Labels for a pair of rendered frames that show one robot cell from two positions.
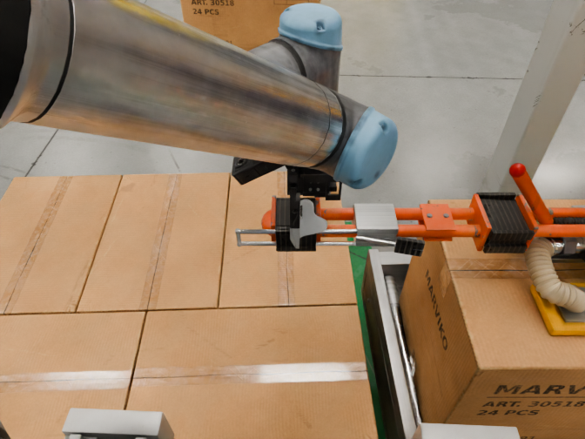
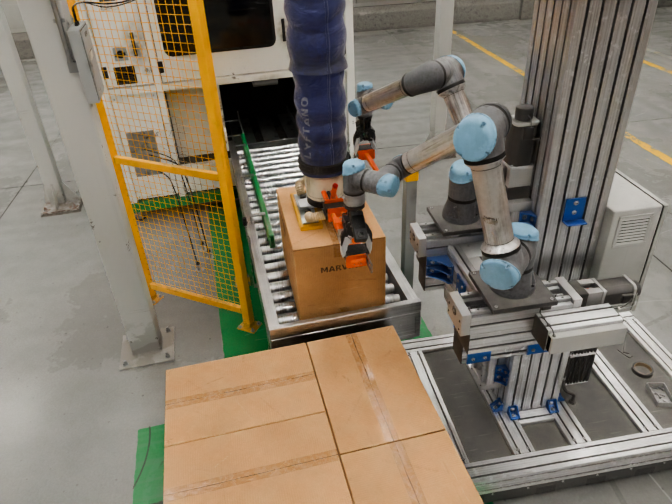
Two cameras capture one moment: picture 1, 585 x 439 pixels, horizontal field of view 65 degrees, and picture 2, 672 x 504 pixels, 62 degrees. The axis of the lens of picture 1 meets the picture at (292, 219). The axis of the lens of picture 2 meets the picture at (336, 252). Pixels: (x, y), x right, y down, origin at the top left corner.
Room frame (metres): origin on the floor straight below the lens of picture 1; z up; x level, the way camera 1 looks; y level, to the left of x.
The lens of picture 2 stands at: (0.91, 1.63, 2.18)
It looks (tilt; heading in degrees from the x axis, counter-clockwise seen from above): 33 degrees down; 260
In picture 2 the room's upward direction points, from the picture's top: 3 degrees counter-clockwise
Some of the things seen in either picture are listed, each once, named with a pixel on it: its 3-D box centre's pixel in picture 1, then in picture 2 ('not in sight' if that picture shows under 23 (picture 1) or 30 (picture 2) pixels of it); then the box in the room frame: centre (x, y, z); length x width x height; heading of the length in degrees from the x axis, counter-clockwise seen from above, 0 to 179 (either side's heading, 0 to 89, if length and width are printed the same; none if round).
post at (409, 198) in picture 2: not in sight; (407, 249); (0.06, -0.84, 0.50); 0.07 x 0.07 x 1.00; 2
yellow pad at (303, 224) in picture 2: not in sight; (305, 207); (0.64, -0.61, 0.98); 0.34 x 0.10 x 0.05; 90
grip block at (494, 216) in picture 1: (500, 222); (335, 209); (0.54, -0.36, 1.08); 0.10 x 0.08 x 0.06; 0
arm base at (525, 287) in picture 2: not in sight; (513, 273); (0.06, 0.26, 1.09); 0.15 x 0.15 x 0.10
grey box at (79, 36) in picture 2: not in sight; (87, 62); (1.48, -0.97, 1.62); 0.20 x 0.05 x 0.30; 92
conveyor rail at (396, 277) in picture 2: not in sight; (350, 205); (0.25, -1.43, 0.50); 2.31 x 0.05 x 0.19; 92
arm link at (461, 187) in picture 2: not in sight; (465, 178); (0.04, -0.24, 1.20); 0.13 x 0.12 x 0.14; 32
